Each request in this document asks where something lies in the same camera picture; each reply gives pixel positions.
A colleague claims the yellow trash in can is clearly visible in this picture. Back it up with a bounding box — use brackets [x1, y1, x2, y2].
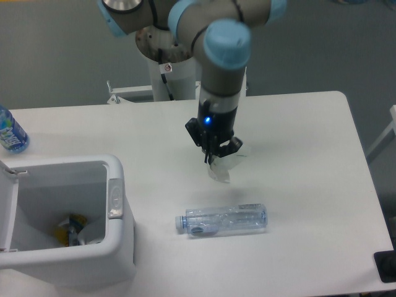
[53, 213, 87, 247]

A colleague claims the white plastic trash can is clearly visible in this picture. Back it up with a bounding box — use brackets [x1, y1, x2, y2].
[1, 155, 136, 286]

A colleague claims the white frame at right edge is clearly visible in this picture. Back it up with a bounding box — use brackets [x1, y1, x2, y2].
[366, 105, 395, 164]

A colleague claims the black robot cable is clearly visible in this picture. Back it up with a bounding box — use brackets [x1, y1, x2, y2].
[157, 48, 176, 101]

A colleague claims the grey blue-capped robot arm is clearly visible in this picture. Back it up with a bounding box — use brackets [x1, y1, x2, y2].
[98, 1, 287, 164]

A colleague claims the blue labelled water bottle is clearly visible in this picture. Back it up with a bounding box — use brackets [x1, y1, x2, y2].
[1, 106, 30, 153]

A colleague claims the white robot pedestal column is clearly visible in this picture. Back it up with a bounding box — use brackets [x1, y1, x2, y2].
[136, 25, 197, 101]

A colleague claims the black clamp at table edge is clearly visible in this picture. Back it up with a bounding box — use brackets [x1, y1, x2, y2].
[374, 250, 395, 283]

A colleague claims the white pedestal base frame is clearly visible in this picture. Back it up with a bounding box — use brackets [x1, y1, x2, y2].
[106, 69, 249, 105]

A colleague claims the white paper trash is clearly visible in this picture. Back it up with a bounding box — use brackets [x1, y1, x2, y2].
[207, 145, 251, 184]

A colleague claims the crushed clear plastic bottle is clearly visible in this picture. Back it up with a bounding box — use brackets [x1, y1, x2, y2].
[175, 204, 268, 237]

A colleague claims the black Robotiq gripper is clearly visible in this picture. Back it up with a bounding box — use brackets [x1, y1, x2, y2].
[185, 101, 243, 163]

